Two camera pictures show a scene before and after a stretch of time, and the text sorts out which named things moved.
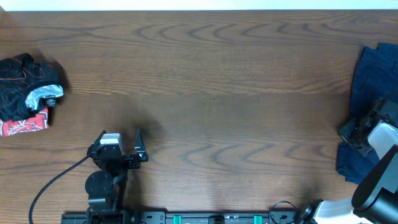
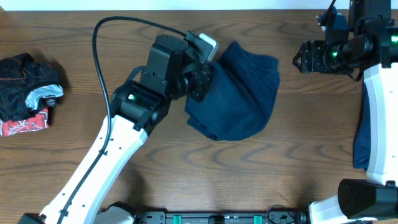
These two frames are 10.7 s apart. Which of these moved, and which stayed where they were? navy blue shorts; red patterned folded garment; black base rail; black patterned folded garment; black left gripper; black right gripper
Moved: black left gripper; black right gripper; navy blue shorts
Stayed: black patterned folded garment; red patterned folded garment; black base rail
